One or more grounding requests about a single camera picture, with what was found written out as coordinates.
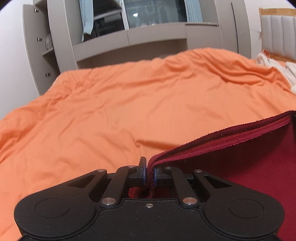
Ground left light blue curtain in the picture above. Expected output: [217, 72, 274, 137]
[79, 0, 94, 42]

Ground grey built-in wardrobe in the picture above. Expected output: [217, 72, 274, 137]
[22, 0, 253, 96]

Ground window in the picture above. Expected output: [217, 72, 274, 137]
[91, 0, 187, 38]

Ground dark red sweater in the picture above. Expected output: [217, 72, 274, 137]
[129, 111, 295, 240]

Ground light blue curtain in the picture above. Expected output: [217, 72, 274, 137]
[79, 0, 94, 42]
[184, 0, 203, 23]

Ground right light blue curtain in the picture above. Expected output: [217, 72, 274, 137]
[184, 0, 203, 23]

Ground open wardrobe door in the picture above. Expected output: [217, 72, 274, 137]
[23, 1, 60, 95]

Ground orange duvet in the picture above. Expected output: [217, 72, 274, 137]
[1, 48, 295, 240]

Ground beige garment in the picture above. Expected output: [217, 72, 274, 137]
[256, 52, 295, 95]

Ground plastic bag on shelf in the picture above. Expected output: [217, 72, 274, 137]
[45, 34, 53, 50]

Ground grey padded headboard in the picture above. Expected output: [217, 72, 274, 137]
[259, 8, 295, 62]

